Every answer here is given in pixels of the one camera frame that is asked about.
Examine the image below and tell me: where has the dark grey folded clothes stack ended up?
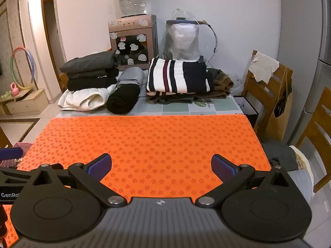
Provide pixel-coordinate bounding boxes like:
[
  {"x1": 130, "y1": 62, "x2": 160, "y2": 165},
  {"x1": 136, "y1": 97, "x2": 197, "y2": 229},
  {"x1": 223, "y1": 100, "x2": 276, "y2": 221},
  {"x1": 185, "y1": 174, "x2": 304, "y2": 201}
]
[{"x1": 60, "y1": 51, "x2": 120, "y2": 91}]

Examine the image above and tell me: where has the low wooden cabinet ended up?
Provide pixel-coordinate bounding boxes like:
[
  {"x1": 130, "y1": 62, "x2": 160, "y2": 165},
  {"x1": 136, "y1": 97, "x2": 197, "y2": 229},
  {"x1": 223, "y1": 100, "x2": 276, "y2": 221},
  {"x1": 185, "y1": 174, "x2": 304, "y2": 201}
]
[{"x1": 1, "y1": 89, "x2": 49, "y2": 115}]

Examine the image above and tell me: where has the dark grey cloth pile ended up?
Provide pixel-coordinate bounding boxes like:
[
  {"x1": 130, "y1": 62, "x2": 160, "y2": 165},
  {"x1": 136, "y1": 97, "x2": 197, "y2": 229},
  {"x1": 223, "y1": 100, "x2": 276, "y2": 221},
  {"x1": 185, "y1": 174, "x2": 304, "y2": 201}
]
[{"x1": 262, "y1": 142, "x2": 299, "y2": 171}]

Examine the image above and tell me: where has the pink kettlebell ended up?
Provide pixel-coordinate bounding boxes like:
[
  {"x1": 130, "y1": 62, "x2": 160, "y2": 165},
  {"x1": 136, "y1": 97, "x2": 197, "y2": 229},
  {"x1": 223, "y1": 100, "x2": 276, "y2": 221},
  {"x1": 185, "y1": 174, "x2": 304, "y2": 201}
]
[{"x1": 10, "y1": 82, "x2": 20, "y2": 97}]

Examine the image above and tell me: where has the brown paper bag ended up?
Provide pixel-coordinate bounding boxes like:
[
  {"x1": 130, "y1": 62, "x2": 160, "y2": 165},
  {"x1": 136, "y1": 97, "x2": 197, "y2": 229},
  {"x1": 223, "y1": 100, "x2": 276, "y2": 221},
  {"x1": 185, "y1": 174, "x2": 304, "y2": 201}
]
[{"x1": 263, "y1": 68, "x2": 293, "y2": 141}]

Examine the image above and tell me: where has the orange patterned table mat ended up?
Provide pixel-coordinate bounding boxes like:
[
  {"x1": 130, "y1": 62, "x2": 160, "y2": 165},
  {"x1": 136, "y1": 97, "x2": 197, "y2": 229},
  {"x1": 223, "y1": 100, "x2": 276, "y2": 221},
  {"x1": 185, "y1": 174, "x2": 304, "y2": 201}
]
[{"x1": 0, "y1": 114, "x2": 272, "y2": 248}]

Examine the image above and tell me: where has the black storage box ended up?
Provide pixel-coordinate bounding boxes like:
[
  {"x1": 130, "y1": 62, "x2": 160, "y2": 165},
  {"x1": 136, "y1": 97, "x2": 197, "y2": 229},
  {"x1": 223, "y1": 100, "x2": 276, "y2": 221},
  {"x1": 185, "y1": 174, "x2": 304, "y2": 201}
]
[{"x1": 234, "y1": 96, "x2": 259, "y2": 127}]

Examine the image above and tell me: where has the light blue folded cloth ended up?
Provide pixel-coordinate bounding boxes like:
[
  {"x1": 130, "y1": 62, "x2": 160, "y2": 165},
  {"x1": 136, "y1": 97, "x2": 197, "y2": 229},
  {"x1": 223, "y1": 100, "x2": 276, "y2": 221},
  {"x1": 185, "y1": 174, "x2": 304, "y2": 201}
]
[{"x1": 287, "y1": 169, "x2": 314, "y2": 203}]

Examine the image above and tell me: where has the white folded garment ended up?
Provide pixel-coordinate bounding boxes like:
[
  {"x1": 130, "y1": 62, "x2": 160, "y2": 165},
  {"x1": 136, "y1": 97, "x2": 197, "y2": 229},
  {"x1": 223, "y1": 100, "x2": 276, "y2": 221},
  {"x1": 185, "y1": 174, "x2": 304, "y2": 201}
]
[{"x1": 58, "y1": 84, "x2": 116, "y2": 111}]

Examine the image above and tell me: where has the black rolled garment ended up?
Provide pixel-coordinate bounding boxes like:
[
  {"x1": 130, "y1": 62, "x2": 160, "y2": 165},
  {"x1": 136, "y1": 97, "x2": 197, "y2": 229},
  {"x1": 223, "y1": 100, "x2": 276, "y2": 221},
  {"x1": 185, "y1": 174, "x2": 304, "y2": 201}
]
[{"x1": 106, "y1": 83, "x2": 140, "y2": 114}]

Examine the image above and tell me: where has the olive brown garment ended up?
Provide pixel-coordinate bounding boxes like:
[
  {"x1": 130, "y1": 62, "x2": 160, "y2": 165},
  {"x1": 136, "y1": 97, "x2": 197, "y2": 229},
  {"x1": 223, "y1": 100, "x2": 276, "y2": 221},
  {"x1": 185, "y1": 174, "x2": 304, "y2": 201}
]
[{"x1": 148, "y1": 68, "x2": 233, "y2": 105}]

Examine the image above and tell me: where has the wooden chair with paper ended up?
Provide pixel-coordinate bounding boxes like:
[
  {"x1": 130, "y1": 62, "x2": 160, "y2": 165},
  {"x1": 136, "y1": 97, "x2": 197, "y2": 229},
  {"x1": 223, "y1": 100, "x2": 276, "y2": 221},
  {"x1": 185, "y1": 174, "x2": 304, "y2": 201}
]
[{"x1": 241, "y1": 64, "x2": 292, "y2": 137}]

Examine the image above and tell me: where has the colourful hula hoop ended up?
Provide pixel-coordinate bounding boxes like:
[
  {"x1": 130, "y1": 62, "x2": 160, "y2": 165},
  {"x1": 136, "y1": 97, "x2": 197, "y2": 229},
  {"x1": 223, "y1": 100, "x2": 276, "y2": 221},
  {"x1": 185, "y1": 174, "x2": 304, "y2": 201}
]
[{"x1": 10, "y1": 46, "x2": 37, "y2": 90}]

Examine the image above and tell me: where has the near wooden chair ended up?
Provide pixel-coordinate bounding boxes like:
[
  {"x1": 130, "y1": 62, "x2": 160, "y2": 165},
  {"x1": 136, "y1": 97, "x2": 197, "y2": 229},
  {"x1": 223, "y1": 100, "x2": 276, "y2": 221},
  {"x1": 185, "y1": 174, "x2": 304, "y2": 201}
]
[{"x1": 295, "y1": 87, "x2": 331, "y2": 193}]

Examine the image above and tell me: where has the grey folded garment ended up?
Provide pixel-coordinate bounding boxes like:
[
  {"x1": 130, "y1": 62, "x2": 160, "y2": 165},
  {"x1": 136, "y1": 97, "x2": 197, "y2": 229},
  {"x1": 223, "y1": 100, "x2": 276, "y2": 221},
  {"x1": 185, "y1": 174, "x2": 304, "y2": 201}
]
[{"x1": 117, "y1": 67, "x2": 144, "y2": 88}]

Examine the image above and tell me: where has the striped navy white sweater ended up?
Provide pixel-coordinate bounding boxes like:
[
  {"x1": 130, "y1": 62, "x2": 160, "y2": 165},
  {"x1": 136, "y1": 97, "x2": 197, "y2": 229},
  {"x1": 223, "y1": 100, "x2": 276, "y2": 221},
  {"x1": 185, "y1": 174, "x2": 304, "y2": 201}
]
[{"x1": 146, "y1": 58, "x2": 214, "y2": 96}]

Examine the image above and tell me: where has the plastic covered fan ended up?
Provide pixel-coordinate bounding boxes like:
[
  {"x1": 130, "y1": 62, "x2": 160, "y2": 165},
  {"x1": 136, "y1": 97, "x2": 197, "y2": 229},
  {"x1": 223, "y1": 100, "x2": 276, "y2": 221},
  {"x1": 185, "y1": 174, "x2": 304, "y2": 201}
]
[{"x1": 164, "y1": 8, "x2": 218, "y2": 62}]

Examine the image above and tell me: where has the grey refrigerator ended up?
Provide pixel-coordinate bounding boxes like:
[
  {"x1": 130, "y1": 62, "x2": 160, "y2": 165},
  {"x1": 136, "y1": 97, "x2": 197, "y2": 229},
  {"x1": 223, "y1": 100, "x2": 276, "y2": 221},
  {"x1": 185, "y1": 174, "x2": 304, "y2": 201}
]
[{"x1": 288, "y1": 0, "x2": 330, "y2": 144}]

